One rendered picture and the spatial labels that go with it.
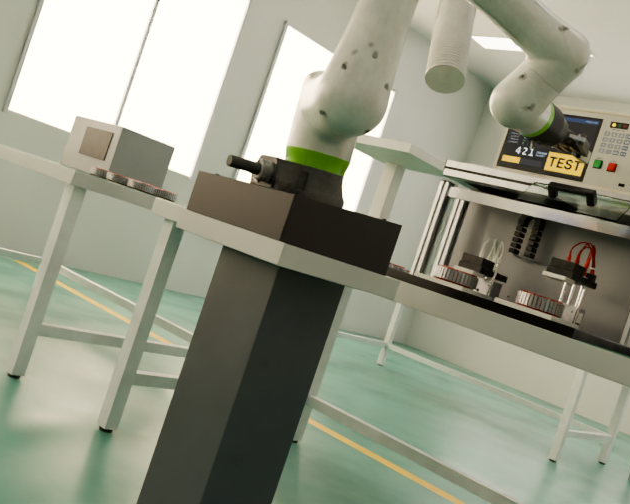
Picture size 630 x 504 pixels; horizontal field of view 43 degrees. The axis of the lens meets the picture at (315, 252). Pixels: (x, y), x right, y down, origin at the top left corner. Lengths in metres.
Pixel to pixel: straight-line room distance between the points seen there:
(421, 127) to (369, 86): 7.85
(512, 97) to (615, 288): 0.68
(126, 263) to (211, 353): 5.36
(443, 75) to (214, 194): 1.93
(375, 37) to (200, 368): 0.69
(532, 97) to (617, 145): 0.48
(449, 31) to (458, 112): 6.34
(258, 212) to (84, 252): 5.27
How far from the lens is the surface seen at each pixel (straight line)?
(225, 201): 1.50
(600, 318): 2.18
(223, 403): 1.49
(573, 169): 2.16
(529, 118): 1.73
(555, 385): 8.95
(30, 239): 6.41
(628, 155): 2.12
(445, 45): 3.36
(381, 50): 1.39
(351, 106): 1.36
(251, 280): 1.49
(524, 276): 2.28
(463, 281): 2.04
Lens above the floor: 0.76
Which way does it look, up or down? level
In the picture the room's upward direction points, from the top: 19 degrees clockwise
